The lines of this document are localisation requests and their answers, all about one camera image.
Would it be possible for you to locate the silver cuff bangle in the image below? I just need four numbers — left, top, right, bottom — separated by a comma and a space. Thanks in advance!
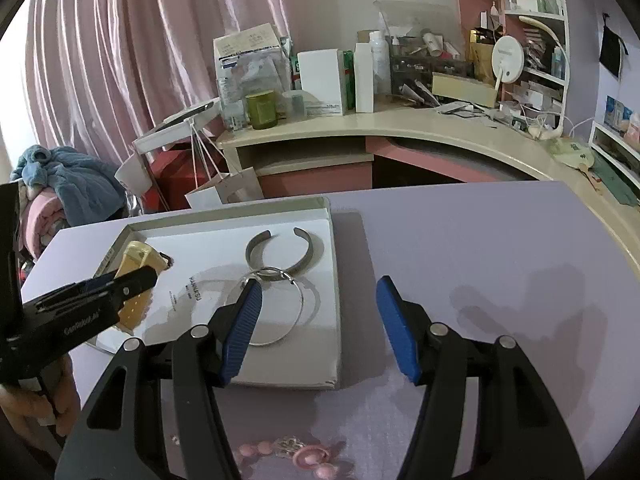
244, 226, 323, 282

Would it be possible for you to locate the thin silver hoop bangle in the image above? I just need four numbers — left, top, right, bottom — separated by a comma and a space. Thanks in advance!
226, 271, 305, 348

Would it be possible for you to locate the yellow wide bangle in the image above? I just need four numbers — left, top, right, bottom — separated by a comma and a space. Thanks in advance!
115, 240, 172, 335

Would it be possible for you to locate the pink bead bracelet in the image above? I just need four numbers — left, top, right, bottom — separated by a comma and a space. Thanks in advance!
232, 434, 346, 480

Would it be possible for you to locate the white jewelry tray box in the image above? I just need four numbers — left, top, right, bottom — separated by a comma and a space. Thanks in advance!
89, 196, 342, 390

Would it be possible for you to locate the left hand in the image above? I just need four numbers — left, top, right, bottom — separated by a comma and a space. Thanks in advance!
1, 354, 80, 448

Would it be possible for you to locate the white paper shopping bag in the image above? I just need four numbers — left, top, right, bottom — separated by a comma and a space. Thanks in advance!
184, 119, 266, 212

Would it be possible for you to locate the pile of clothes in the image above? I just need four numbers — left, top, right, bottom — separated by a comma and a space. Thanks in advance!
10, 145, 126, 260

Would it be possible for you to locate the red cabinet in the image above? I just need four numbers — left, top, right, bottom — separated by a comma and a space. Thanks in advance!
151, 145, 209, 210

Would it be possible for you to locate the white mug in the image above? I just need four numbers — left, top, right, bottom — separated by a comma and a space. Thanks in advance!
115, 152, 153, 197

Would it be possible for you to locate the cream curved desk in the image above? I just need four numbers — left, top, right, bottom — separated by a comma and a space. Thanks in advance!
217, 107, 639, 269

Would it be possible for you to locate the green glass jar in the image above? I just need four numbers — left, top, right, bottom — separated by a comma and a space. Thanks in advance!
246, 90, 278, 130

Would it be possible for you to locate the white carton box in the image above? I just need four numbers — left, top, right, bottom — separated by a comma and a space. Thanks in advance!
297, 49, 346, 116

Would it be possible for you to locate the white tall bottle box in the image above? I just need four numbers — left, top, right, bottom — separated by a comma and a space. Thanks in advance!
354, 42, 374, 113

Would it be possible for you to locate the round white mirror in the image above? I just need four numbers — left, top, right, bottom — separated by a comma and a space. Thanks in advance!
491, 36, 525, 91

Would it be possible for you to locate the pink curtain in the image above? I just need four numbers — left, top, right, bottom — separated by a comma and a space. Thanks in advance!
26, 0, 288, 164

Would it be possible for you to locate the pink white bookshelf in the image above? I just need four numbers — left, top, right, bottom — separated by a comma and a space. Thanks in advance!
447, 0, 640, 191

